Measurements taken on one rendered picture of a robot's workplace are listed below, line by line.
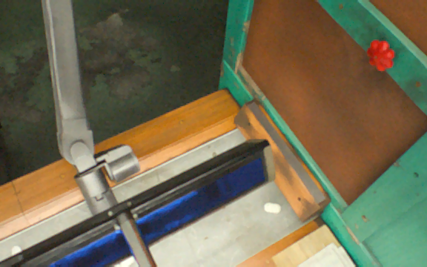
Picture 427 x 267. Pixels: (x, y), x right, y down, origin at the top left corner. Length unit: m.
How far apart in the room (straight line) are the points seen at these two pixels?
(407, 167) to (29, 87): 1.85
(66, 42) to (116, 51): 1.42
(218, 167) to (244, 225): 0.38
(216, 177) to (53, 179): 0.51
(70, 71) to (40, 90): 1.35
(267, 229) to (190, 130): 0.31
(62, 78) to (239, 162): 0.39
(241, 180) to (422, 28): 0.32
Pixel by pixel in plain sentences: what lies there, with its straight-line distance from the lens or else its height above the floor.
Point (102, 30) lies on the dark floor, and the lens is 2.33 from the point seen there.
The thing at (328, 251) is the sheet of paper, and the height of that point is 0.78.
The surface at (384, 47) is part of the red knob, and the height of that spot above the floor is 1.26.
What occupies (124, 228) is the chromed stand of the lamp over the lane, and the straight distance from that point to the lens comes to 0.54.
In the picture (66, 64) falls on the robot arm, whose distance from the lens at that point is 0.80.
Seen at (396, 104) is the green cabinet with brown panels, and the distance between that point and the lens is 0.64.
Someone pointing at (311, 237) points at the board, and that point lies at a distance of 0.92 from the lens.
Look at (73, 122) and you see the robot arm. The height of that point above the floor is 0.98.
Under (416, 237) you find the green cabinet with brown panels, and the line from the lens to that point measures 0.75.
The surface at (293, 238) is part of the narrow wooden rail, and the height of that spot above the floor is 0.76.
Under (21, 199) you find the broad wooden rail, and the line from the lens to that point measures 0.99.
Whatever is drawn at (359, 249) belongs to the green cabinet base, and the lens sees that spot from 0.90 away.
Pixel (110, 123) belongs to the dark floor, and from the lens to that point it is 1.94.
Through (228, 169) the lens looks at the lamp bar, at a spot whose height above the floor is 1.11.
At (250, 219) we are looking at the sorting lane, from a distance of 0.94.
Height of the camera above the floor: 1.63
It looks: 60 degrees down
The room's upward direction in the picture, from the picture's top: 8 degrees clockwise
